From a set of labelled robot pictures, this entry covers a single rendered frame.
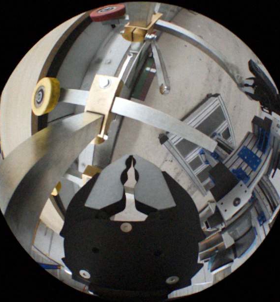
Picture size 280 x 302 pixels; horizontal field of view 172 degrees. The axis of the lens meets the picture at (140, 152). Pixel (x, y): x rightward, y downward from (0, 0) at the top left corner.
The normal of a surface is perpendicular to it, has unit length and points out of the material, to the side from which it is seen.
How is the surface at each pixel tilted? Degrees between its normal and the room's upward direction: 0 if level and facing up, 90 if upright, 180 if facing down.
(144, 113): 0
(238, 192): 90
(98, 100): 0
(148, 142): 0
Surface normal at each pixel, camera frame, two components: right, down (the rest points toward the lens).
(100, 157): 0.04, 0.47
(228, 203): -0.68, -0.63
